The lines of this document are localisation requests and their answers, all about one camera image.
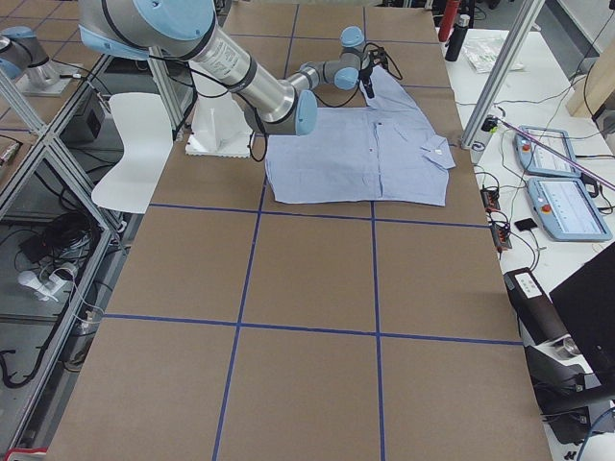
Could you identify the aluminium frame post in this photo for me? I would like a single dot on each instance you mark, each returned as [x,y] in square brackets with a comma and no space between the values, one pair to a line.
[512,45]

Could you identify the black monitor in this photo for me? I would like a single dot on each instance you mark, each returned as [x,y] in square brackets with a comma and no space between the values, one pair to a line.
[585,304]

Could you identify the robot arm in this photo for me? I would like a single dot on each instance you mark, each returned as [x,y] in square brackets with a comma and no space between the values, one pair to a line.
[188,31]

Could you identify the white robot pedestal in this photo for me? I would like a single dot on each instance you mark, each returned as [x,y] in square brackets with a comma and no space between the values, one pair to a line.
[219,129]

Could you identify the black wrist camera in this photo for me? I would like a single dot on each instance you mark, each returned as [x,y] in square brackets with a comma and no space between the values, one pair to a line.
[378,56]

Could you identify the white plastic chair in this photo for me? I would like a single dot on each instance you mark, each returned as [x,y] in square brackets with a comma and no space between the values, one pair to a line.
[146,134]

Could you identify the black water bottle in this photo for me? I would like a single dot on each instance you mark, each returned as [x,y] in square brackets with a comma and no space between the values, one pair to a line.
[457,37]

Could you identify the lower blue teach pendant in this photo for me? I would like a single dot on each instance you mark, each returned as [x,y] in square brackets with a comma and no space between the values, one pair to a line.
[566,211]

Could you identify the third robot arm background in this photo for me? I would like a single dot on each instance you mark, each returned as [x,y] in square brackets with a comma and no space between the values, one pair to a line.
[24,60]

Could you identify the light blue striped shirt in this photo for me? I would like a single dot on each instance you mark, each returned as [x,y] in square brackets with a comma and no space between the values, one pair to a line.
[386,151]

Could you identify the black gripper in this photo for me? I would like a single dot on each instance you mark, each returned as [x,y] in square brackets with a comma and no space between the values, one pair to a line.
[366,75]

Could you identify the red water bottle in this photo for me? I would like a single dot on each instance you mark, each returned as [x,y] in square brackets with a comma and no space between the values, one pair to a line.
[447,21]

